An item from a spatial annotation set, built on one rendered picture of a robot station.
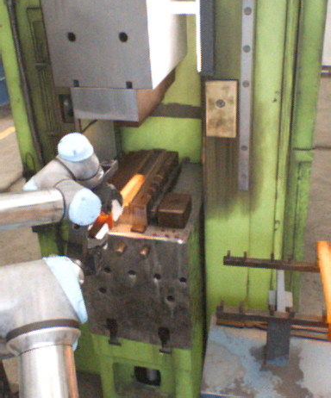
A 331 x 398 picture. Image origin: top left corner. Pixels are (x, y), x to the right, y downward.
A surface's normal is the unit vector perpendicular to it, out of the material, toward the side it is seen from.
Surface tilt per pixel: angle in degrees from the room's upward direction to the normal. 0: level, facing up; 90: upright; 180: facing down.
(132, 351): 90
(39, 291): 35
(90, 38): 90
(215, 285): 90
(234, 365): 0
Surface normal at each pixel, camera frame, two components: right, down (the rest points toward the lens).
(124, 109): -0.26, 0.45
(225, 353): -0.05, -0.89
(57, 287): 0.14, -0.29
